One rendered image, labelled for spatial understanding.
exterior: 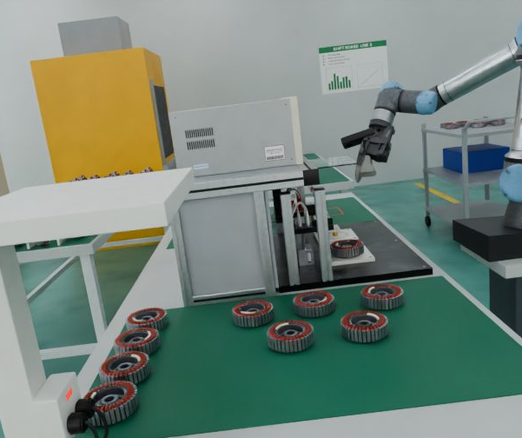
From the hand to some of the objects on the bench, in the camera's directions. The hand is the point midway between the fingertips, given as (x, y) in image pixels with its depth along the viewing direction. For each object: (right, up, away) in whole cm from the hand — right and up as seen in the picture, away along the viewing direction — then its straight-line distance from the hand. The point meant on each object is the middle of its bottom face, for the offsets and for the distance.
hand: (356, 178), depth 167 cm
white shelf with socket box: (-57, -53, -71) cm, 106 cm away
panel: (-28, -27, +17) cm, 42 cm away
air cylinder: (-16, -28, +5) cm, 33 cm away
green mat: (-23, -43, -46) cm, 67 cm away
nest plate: (-3, -21, +28) cm, 35 cm away
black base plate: (-4, -26, +17) cm, 31 cm away
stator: (-24, -43, -46) cm, 68 cm away
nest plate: (-2, -26, +5) cm, 27 cm away
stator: (+2, -36, -30) cm, 47 cm away
